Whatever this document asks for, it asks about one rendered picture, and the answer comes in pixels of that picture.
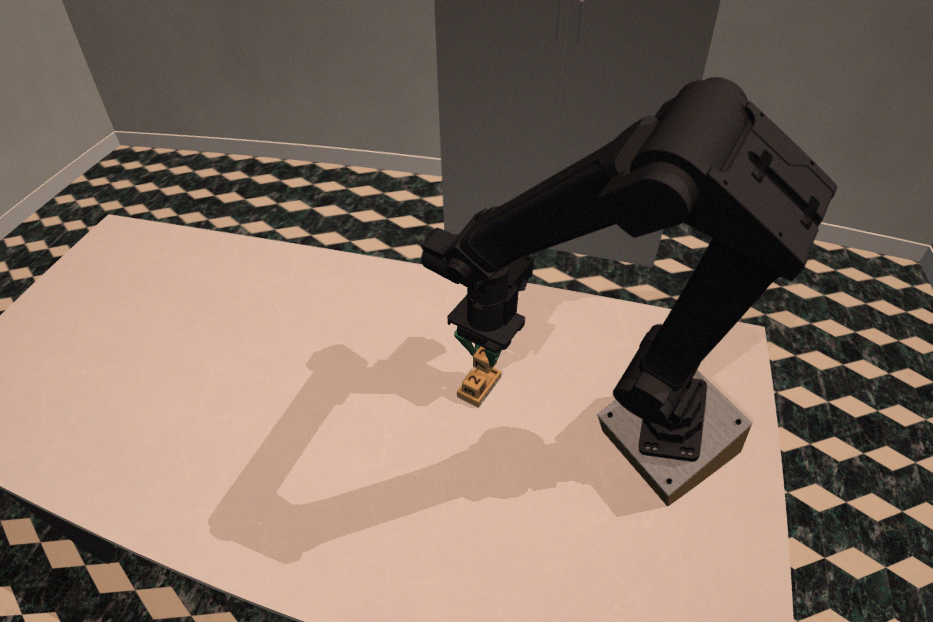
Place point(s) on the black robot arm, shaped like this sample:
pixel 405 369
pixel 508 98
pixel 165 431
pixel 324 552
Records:
pixel 714 159

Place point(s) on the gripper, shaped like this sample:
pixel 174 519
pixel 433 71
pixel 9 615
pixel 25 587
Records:
pixel 484 326

